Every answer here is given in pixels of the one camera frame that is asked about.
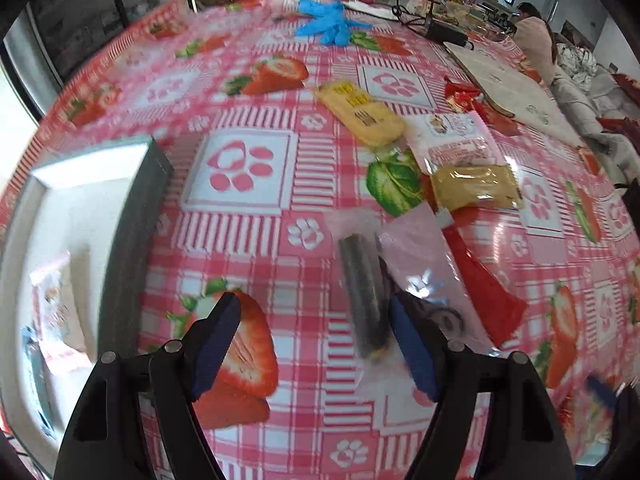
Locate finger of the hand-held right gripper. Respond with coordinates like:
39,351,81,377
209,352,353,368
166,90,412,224
582,372,621,413

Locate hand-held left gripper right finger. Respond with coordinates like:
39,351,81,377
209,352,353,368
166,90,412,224
389,292,576,480

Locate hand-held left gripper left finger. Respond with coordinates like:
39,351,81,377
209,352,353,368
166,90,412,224
52,291,243,480

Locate dark roll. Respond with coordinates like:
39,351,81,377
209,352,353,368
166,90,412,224
330,215,393,361

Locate long red snack packet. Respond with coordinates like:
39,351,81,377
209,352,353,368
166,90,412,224
437,205,528,348

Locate grey storage box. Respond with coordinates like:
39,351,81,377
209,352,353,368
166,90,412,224
0,135,176,441

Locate gold snack packet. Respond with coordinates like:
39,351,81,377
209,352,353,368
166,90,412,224
430,162,523,213

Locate yellow snack packet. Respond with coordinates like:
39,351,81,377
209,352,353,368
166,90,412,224
312,79,407,148

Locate pale snack packet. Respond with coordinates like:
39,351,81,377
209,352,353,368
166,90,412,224
30,255,98,371

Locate light blue snack packet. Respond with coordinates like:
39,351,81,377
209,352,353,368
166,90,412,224
20,325,56,438

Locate dark chair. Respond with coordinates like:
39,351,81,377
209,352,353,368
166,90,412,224
622,177,640,221

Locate white and pink snack packet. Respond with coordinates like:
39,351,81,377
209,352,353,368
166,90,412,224
407,111,506,168

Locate strawberry print tablecloth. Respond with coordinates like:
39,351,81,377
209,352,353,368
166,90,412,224
0,0,640,480

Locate small red snack packet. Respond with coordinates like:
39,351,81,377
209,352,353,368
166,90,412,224
444,77,483,113

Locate white board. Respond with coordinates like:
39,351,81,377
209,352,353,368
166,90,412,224
442,40,583,148

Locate grey sofa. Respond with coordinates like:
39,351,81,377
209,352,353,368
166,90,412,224
550,42,640,186

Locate red cushion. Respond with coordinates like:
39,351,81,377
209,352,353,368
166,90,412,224
612,72,640,106

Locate silver crumpled blanket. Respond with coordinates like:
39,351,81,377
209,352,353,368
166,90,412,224
555,42,598,91

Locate blue disposable gloves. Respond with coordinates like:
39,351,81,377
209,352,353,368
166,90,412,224
294,0,373,47

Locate white paper sheet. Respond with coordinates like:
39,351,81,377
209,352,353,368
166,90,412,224
340,0,401,18

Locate clutter of assorted goods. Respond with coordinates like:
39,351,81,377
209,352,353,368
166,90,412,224
435,0,516,31

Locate glass door cabinet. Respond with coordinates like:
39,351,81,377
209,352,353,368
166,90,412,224
30,0,196,86

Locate black power adapter with cable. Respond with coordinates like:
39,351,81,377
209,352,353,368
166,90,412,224
390,0,441,26

